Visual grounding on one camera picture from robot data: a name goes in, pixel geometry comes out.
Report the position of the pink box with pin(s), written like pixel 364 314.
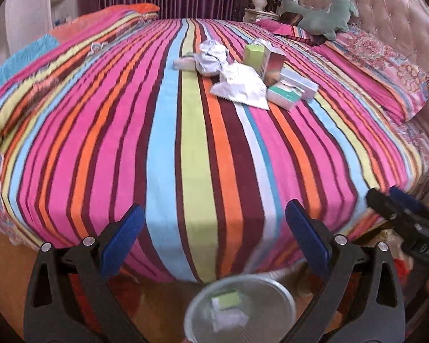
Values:
pixel 276 65

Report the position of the white paper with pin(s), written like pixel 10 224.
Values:
pixel 209 59

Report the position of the dark brown pouch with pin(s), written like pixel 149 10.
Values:
pixel 291 18

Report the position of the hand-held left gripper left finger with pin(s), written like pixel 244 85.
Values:
pixel 123 237

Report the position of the light blue box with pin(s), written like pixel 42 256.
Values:
pixel 300 82

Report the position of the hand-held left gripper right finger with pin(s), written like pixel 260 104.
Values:
pixel 307 237

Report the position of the white cabinet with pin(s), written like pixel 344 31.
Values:
pixel 25 7

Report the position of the blue textured blanket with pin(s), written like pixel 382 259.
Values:
pixel 21 57

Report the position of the white vase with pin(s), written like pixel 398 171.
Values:
pixel 259 3

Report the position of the striped pink pillow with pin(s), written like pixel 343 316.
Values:
pixel 289 30

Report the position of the small green box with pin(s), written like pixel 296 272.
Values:
pixel 228 298

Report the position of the small pale packet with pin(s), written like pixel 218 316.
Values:
pixel 184 62

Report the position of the green plush dinosaur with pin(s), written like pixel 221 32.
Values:
pixel 318 18

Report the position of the orange folded quilt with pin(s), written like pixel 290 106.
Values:
pixel 110 18

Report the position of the cream nightstand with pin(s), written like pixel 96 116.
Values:
pixel 259 15

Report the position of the pink tufted headboard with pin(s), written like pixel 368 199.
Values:
pixel 396 14

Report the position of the striped colourful bed sheet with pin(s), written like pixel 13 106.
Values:
pixel 164 150

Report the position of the patterned floral pillow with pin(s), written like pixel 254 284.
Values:
pixel 379 64

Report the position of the white plastic mesh basket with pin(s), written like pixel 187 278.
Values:
pixel 268 291

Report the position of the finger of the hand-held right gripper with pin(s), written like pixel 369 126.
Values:
pixel 409 200
pixel 386 205

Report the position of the teal and white box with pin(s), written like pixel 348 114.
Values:
pixel 285 95

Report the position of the small white paper scrap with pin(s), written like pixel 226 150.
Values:
pixel 232 321

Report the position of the small white crumpled cloth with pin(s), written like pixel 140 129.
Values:
pixel 98 47

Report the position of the tall green box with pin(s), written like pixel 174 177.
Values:
pixel 255 57

